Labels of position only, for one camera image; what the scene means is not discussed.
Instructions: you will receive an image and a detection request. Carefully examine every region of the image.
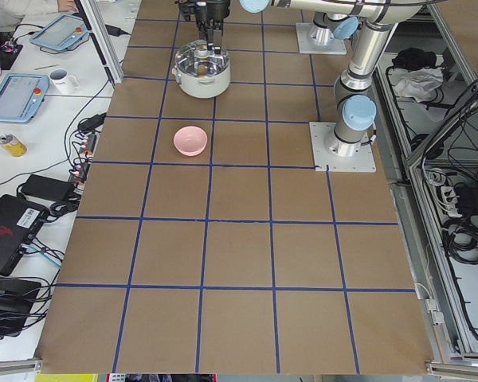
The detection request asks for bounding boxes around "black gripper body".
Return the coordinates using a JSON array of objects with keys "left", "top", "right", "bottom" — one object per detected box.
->
[{"left": 177, "top": 0, "right": 230, "bottom": 30}]

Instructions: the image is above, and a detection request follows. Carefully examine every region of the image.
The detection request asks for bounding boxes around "glass pot lid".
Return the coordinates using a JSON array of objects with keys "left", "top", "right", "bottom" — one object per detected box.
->
[{"left": 175, "top": 40, "right": 229, "bottom": 79}]

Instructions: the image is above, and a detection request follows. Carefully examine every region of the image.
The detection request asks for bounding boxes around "brown egg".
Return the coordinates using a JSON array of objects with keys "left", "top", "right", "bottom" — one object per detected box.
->
[{"left": 197, "top": 65, "right": 208, "bottom": 76}]

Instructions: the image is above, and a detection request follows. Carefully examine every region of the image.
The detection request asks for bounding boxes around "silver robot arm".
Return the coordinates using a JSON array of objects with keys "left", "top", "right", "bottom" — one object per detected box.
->
[
  {"left": 176, "top": 1, "right": 359, "bottom": 55},
  {"left": 241, "top": 1, "right": 421, "bottom": 158}
]

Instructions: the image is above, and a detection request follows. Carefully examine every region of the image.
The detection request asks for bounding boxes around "pale green cooking pot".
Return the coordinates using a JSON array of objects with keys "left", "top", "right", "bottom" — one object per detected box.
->
[{"left": 172, "top": 40, "right": 230, "bottom": 99}]

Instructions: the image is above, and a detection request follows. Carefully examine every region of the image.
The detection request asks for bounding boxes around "black power adapter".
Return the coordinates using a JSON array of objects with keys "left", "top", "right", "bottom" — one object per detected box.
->
[{"left": 105, "top": 24, "right": 129, "bottom": 37}]

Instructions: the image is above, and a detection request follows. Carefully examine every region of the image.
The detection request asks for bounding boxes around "pink plastic bowl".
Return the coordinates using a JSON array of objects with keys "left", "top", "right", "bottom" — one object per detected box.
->
[{"left": 173, "top": 126, "right": 208, "bottom": 157}]

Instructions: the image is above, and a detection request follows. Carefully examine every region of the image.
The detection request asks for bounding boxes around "far blue teach pendant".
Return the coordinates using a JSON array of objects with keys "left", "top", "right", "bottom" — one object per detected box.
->
[{"left": 29, "top": 14, "right": 89, "bottom": 53}]

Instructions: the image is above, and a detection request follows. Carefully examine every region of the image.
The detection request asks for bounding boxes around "blue teach pendant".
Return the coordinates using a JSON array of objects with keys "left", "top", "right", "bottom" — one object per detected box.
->
[
  {"left": 0, "top": 73, "right": 49, "bottom": 123},
  {"left": 29, "top": 14, "right": 89, "bottom": 53}
]

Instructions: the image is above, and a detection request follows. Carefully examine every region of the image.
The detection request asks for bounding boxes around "white mug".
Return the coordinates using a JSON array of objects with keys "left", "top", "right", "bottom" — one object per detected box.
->
[{"left": 49, "top": 68, "right": 80, "bottom": 96}]

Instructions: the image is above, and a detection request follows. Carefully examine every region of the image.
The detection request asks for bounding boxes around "near blue teach pendant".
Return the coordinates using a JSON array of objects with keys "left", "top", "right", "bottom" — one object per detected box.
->
[{"left": 0, "top": 73, "right": 49, "bottom": 123}]

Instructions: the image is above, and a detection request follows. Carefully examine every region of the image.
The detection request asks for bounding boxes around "black cloth pile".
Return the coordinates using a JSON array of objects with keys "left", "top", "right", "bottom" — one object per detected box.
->
[{"left": 392, "top": 48, "right": 437, "bottom": 71}]

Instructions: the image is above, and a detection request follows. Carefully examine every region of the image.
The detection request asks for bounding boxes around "white cloth pile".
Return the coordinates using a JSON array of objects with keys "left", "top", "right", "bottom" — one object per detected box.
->
[{"left": 394, "top": 68, "right": 444, "bottom": 103}]

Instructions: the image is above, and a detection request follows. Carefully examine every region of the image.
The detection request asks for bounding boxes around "yellow drink can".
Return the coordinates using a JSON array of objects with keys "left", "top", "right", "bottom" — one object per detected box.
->
[{"left": 0, "top": 134, "right": 27, "bottom": 158}]

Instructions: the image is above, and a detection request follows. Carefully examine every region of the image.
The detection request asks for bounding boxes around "black power brick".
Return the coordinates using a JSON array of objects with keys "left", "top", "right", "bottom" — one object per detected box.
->
[{"left": 17, "top": 174, "right": 75, "bottom": 201}]

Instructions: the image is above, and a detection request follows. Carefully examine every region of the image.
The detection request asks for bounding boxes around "black mini computer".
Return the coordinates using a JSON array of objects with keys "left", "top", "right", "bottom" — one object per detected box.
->
[{"left": 0, "top": 194, "right": 49, "bottom": 276}]

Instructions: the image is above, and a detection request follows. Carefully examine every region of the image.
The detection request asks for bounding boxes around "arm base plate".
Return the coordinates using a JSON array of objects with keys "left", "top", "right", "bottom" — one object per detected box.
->
[
  {"left": 296, "top": 23, "right": 347, "bottom": 55},
  {"left": 309, "top": 122, "right": 376, "bottom": 173}
]

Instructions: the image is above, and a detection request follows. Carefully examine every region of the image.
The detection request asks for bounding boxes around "aluminium frame post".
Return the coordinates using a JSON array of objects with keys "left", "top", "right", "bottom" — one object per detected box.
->
[{"left": 75, "top": 0, "right": 123, "bottom": 86}]

